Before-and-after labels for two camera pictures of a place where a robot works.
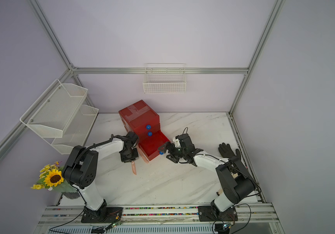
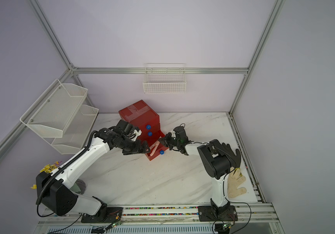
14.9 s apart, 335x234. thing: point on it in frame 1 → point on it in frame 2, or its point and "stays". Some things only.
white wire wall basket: [164, 78] stays
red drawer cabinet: [143, 123] stays
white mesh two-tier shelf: [59, 117] stays
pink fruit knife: [143, 155] → [154, 146]
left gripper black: [124, 160] → [137, 149]
